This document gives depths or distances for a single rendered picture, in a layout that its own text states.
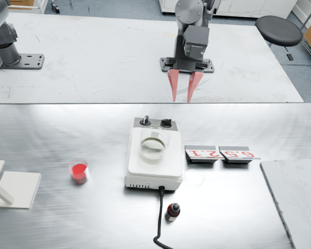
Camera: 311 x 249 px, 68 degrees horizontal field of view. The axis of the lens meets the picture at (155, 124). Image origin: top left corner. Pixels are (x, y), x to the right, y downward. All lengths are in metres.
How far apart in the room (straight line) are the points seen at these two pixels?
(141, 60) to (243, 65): 0.40
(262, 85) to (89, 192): 0.69
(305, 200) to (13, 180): 0.71
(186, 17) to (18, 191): 0.52
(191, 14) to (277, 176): 0.47
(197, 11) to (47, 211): 0.53
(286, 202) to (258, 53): 0.63
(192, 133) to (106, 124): 0.25
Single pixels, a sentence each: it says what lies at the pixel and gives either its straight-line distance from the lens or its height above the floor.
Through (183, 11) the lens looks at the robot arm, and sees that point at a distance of 0.52.
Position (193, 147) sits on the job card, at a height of 0.90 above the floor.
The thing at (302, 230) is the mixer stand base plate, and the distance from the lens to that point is 0.68.
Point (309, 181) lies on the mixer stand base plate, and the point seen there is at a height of 0.91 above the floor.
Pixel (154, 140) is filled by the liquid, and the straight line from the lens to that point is 0.50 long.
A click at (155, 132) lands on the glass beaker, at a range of 0.50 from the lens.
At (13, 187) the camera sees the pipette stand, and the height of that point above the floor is 0.91.
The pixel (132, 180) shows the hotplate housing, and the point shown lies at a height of 0.96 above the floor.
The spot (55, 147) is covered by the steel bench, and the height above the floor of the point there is 0.90.
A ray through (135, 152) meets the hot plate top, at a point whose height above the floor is 0.99.
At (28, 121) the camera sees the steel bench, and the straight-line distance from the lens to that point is 0.72.
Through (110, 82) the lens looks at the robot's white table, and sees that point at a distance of 0.78.
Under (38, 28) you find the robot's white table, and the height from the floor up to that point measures 0.90.
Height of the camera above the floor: 1.44
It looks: 53 degrees down
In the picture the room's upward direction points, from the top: 12 degrees clockwise
